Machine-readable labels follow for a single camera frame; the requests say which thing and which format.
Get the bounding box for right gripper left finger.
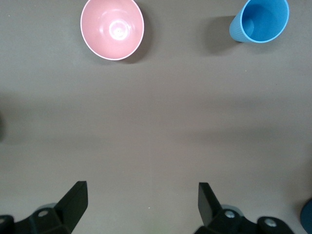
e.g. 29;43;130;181
13;180;89;234

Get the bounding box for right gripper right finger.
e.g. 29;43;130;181
194;182;257;234

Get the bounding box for pink bowl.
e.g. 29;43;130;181
80;0;145;61

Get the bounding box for dark blue round object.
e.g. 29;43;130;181
300;198;312;234

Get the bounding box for blue ribbed cup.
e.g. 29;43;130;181
229;0;291;44

